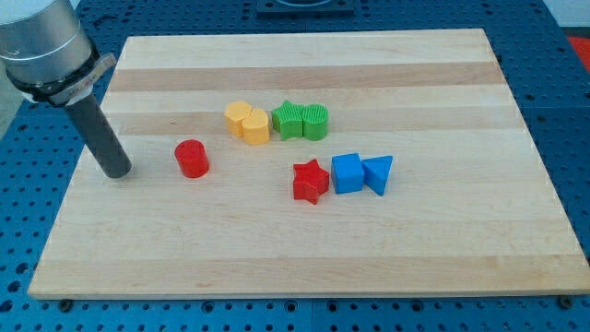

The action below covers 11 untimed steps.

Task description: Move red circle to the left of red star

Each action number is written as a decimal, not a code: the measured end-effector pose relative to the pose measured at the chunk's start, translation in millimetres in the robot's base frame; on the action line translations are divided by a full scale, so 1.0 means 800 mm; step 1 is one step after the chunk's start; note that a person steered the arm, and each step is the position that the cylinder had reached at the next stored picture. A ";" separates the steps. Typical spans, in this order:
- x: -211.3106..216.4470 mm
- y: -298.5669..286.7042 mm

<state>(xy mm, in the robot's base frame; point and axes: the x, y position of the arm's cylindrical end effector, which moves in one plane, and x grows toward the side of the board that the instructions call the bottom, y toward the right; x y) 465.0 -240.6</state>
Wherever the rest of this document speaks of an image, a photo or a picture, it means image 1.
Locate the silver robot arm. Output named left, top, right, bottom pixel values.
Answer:
left=1, top=0, right=116, bottom=106

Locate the red star block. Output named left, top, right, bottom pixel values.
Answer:
left=292, top=159, right=330, bottom=205

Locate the green star block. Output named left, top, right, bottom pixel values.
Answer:
left=271, top=101, right=304, bottom=140

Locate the blue cube block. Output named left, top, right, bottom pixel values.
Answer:
left=331, top=153, right=364, bottom=195

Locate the green cylinder block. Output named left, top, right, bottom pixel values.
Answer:
left=301, top=104, right=329, bottom=141

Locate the yellow heart block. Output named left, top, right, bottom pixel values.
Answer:
left=242, top=108, right=270, bottom=145

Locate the yellow hexagon block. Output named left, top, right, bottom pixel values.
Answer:
left=224, top=101, right=253, bottom=137

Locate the blue triangle block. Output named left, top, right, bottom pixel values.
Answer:
left=361, top=155, right=394, bottom=196

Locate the wooden board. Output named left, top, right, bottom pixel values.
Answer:
left=29, top=29, right=589, bottom=300

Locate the red cylinder block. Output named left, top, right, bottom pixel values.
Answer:
left=174, top=139, right=210, bottom=178

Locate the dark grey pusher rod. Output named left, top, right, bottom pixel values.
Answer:
left=65, top=93, right=132, bottom=178

